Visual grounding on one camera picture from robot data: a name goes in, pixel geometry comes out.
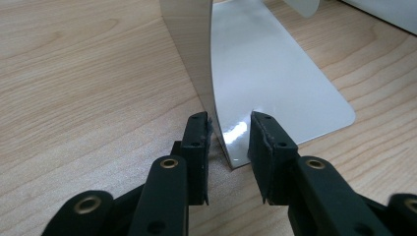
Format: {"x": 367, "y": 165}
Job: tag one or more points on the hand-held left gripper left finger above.
{"x": 193, "y": 164}

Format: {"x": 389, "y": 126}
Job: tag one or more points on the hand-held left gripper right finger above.
{"x": 278, "y": 164}

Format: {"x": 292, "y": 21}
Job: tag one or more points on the expandable metal bookend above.
{"x": 262, "y": 65}

